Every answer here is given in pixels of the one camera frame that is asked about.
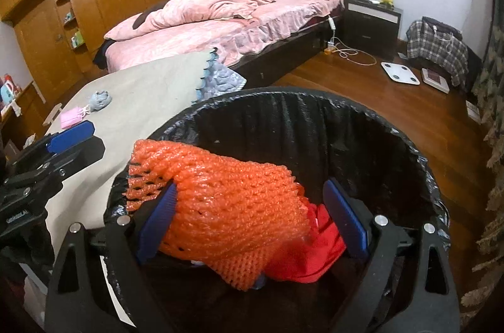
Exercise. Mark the floral curtain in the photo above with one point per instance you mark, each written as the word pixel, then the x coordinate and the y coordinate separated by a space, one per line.
pixel 492 120

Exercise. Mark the white bathroom scale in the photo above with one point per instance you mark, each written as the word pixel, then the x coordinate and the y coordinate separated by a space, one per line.
pixel 399 72

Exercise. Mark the blue plastic bag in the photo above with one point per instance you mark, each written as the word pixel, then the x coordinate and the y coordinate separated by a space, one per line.
pixel 258 282

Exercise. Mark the red gift bag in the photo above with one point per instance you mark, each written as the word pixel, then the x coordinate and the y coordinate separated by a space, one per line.
pixel 8 79

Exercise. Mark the yellow plush toy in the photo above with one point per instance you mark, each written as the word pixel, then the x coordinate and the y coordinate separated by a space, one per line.
pixel 387 0

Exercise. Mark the beige tablecloth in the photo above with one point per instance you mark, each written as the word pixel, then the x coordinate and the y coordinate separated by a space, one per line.
pixel 138 100

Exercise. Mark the grey sock ball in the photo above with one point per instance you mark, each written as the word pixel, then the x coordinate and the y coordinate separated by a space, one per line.
pixel 99 100

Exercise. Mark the trash bin with black bag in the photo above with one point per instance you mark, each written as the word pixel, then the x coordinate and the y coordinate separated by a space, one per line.
pixel 275 120

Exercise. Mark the small wooden stool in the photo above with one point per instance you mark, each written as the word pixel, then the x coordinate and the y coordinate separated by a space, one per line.
pixel 53 114

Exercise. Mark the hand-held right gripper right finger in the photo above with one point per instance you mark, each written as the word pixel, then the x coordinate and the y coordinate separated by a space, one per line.
pixel 348 222

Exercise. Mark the plaid bag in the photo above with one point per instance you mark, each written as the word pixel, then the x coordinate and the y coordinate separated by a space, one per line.
pixel 433 49

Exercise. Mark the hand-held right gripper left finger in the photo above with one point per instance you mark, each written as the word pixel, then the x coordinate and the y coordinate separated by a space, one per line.
pixel 157 230

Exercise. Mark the dark nightstand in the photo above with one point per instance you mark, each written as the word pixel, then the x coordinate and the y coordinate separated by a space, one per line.
pixel 370 29

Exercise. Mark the orange foam net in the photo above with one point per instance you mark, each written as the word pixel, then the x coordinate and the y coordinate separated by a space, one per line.
pixel 236 207

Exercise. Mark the blue quilted cloth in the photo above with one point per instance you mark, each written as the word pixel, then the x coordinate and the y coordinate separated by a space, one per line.
pixel 220 81

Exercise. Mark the brown cushion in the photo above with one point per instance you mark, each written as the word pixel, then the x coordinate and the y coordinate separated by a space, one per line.
pixel 139 18

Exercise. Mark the bed with pink bedding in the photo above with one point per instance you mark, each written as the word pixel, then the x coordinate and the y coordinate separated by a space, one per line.
pixel 244 33

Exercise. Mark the wooden side cabinet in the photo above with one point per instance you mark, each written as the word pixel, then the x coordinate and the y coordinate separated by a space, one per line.
pixel 17 120

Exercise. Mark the black cloth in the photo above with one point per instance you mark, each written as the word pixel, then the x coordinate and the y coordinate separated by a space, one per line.
pixel 101 55

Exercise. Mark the square scale with brown centre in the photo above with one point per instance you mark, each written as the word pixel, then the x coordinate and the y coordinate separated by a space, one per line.
pixel 435 79

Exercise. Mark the white box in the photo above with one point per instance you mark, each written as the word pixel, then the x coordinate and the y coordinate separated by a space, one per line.
pixel 473 111

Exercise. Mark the pink duvet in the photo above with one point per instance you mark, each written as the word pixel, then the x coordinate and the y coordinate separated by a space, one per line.
pixel 212 2

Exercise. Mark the pink face mask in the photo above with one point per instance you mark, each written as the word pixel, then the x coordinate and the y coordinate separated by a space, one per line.
pixel 71 119

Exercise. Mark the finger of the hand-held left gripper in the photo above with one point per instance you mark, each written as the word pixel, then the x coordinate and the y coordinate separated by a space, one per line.
pixel 71 136
pixel 82 155

